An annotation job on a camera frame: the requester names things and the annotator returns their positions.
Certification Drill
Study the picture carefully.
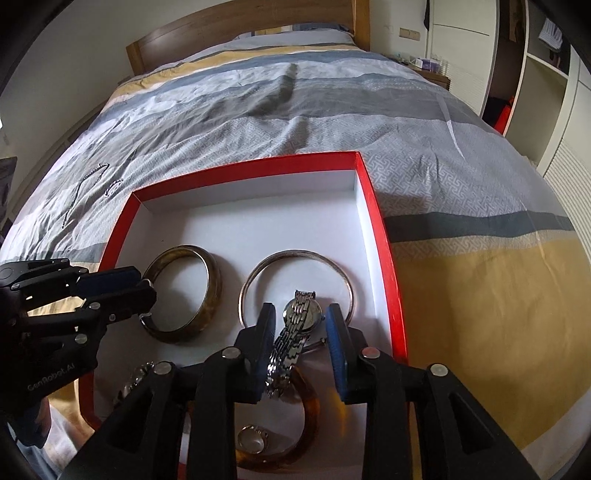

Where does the wide gold bangle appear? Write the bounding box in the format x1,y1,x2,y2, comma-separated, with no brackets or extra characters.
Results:
139,246,223,345

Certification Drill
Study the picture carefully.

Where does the clear crystal bracelet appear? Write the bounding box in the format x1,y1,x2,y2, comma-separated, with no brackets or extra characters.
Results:
113,361,156,407

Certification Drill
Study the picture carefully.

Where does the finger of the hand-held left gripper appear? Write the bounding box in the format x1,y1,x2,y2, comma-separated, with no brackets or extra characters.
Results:
0,258,140,306
27,280,158,334

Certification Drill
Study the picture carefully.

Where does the wooden bed headboard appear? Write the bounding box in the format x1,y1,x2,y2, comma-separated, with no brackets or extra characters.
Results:
126,0,373,87

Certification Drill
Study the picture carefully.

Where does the red cardboard box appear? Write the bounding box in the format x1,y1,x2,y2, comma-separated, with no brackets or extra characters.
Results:
78,150,410,480

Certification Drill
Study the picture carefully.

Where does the striped folded cloth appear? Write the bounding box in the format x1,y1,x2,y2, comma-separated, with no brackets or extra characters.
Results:
539,17,563,48

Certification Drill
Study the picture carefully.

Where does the white wardrobe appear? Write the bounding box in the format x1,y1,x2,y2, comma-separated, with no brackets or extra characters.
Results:
424,0,591,224

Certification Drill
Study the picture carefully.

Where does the thin gold bangle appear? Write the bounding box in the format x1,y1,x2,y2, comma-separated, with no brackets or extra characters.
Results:
237,249,357,354

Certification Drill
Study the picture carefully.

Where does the amber resin bangle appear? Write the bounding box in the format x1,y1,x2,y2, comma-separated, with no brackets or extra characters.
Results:
235,364,320,472

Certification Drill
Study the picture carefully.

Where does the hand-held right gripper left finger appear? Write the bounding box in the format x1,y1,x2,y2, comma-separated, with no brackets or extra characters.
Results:
58,302,277,480

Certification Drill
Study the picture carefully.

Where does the silver wristwatch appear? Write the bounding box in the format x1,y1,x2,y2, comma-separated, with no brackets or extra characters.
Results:
263,290,327,401

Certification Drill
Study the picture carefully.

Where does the wooden nightstand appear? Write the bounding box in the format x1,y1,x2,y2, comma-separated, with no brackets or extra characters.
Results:
405,59,452,92

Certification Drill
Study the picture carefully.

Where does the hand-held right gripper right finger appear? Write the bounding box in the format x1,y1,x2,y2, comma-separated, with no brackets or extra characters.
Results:
324,303,540,480

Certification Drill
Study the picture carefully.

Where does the red object in wardrobe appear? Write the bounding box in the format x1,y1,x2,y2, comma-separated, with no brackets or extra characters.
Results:
493,96,514,136

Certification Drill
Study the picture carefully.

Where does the striped pillow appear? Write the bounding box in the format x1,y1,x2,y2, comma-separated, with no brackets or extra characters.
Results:
238,22,357,40

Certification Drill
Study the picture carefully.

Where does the silver ring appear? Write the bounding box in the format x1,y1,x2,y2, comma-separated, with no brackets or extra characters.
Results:
235,424,270,456

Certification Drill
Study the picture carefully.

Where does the silver chain necklace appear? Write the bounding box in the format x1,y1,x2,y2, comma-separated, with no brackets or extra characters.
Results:
64,161,112,228

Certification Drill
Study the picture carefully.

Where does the striped duvet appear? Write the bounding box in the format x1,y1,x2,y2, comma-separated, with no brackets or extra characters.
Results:
0,27,591,480

